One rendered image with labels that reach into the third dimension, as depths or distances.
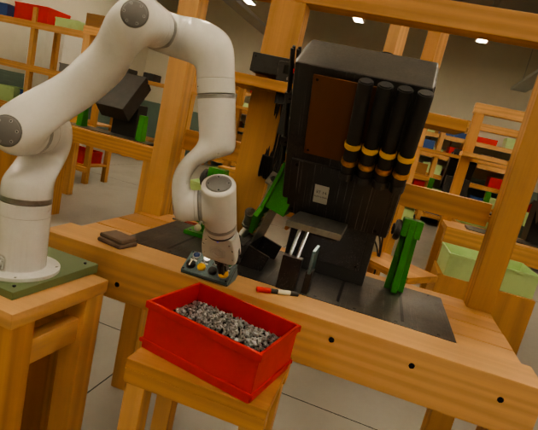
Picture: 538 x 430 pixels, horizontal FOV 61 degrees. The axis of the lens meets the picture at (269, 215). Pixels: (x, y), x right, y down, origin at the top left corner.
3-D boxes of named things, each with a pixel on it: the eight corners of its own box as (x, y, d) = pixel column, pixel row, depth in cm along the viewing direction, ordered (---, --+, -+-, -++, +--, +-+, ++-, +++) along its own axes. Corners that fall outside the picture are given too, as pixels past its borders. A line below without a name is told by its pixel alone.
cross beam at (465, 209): (485, 227, 175) (493, 204, 174) (182, 148, 203) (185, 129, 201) (482, 224, 180) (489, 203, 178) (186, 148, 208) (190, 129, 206)
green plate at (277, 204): (275, 230, 149) (306, 174, 143) (253, 217, 150) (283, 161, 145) (283, 225, 160) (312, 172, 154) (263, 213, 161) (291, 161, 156)
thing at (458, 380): (528, 444, 115) (548, 392, 112) (35, 272, 147) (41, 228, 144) (513, 413, 128) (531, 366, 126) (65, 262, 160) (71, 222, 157)
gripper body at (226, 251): (196, 231, 117) (199, 259, 125) (233, 242, 115) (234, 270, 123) (208, 212, 122) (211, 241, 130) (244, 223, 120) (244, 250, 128)
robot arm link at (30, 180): (-13, 199, 110) (-6, 99, 105) (31, 188, 128) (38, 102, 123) (36, 209, 109) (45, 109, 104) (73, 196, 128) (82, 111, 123)
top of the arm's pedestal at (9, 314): (10, 331, 101) (12, 315, 100) (-89, 285, 110) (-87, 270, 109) (107, 293, 131) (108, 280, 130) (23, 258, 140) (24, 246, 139)
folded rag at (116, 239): (137, 246, 148) (138, 238, 147) (119, 250, 141) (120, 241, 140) (115, 237, 152) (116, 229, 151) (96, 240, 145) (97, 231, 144)
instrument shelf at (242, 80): (465, 132, 154) (469, 120, 153) (220, 79, 173) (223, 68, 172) (455, 135, 178) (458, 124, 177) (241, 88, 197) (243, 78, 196)
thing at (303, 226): (338, 245, 126) (341, 235, 126) (283, 229, 130) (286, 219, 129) (350, 223, 164) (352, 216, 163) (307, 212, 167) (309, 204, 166)
